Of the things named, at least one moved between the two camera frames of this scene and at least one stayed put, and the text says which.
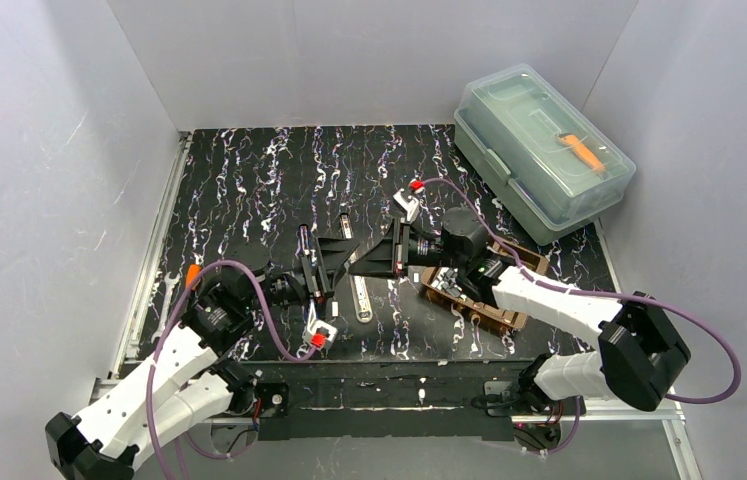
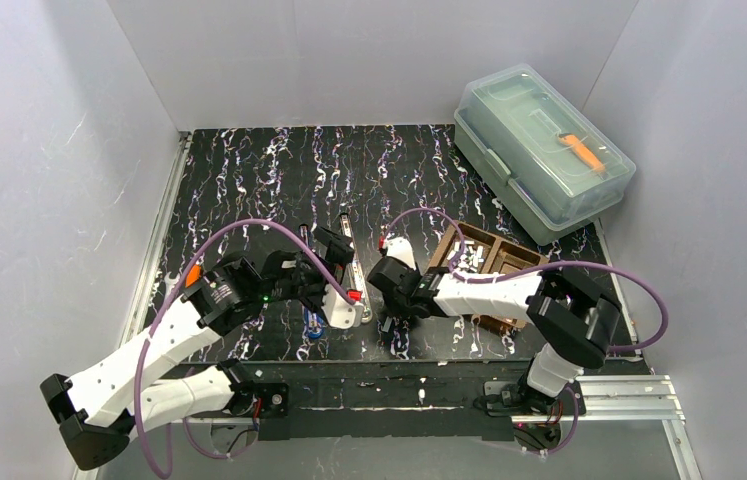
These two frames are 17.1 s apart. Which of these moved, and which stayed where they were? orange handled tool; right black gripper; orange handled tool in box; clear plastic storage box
Moved: right black gripper
Stayed: clear plastic storage box; orange handled tool in box; orange handled tool
